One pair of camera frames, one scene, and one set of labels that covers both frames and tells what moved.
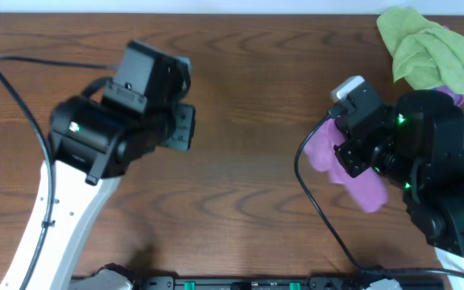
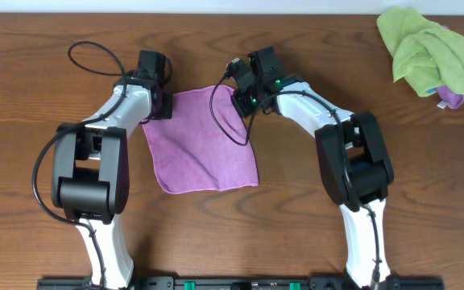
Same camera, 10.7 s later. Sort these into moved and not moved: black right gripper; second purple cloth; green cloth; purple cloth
Moved: black right gripper; purple cloth
Not moved: green cloth; second purple cloth
